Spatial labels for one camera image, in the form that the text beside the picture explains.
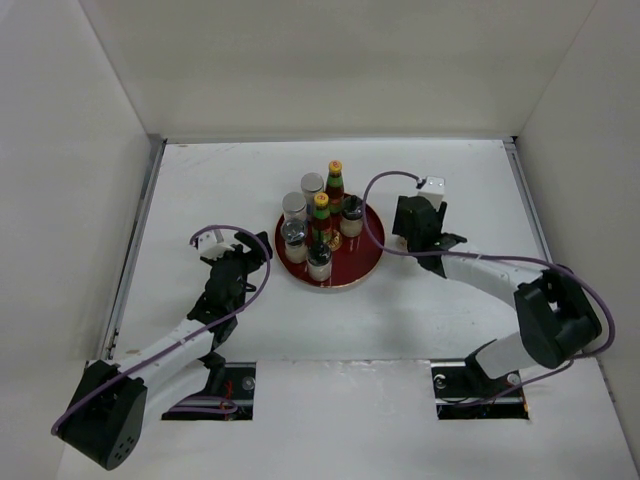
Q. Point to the black-lid seasoning jar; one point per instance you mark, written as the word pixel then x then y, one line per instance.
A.
pixel 401 242
pixel 351 223

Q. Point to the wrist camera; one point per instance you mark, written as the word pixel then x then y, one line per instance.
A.
pixel 210 243
pixel 433 189

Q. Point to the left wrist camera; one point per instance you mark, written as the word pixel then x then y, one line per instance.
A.
pixel 210 243

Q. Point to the white bead jar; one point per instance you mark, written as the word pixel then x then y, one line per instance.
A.
pixel 311 184
pixel 294 206

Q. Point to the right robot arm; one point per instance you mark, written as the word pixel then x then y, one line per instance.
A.
pixel 554 317

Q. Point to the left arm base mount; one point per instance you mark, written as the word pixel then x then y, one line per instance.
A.
pixel 227 394

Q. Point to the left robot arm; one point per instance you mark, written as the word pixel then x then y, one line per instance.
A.
pixel 107 412

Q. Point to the red round tray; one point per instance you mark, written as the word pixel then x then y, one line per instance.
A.
pixel 352 258

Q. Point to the small black-capped powder bottle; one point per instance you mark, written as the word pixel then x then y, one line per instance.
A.
pixel 319 261

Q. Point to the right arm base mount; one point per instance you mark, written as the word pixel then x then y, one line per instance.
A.
pixel 462 394

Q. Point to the black-top grinder bottle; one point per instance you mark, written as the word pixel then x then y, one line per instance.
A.
pixel 294 234

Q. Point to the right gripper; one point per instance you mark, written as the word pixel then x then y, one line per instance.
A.
pixel 398 228

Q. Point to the green-label sauce bottle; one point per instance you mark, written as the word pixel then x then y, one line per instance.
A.
pixel 321 221
pixel 334 187

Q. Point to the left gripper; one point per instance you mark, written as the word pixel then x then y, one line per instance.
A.
pixel 255 257

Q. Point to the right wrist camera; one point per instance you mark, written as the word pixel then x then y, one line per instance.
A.
pixel 433 189

